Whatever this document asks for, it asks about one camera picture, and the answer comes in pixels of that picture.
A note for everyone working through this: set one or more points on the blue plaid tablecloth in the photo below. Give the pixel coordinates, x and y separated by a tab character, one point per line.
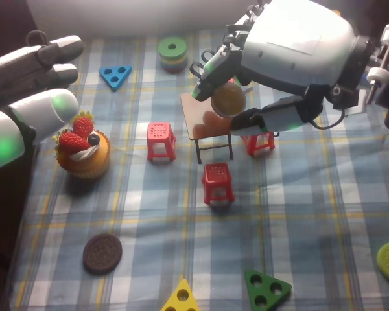
311	210

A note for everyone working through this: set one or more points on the green triangle block with holes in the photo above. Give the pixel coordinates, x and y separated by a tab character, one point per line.
266	291

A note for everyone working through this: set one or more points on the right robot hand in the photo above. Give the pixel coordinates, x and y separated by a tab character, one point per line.
295	42

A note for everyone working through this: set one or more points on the small brown toy table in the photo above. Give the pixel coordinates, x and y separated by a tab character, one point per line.
197	110

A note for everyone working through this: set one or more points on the yellow triangle block with holes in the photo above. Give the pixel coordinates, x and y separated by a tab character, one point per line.
181	299

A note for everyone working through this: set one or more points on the red stool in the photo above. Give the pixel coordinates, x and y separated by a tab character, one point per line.
259	144
160	136
218	176

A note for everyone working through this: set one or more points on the toy cupcake with strawberries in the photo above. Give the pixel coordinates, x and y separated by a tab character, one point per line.
84	158

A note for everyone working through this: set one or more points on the small cup of brown liquid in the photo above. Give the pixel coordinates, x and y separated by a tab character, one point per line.
228	98

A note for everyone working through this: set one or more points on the dark chocolate sandwich cookie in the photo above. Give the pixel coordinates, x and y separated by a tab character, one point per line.
102	254

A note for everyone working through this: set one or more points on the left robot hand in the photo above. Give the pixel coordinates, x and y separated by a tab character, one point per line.
35	107

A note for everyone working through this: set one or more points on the blue triangle block with holes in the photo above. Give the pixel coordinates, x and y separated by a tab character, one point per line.
111	79

